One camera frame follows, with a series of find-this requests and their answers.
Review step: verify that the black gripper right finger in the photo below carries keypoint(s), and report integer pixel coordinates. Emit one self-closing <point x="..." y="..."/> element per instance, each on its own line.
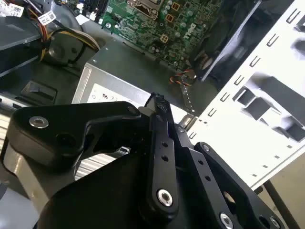
<point x="204" y="169"/>

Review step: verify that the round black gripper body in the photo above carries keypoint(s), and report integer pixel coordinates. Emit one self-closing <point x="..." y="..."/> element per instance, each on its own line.
<point x="107" y="202"/>

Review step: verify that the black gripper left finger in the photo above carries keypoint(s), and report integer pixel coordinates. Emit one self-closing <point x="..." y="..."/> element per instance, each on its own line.
<point x="71" y="114"/>

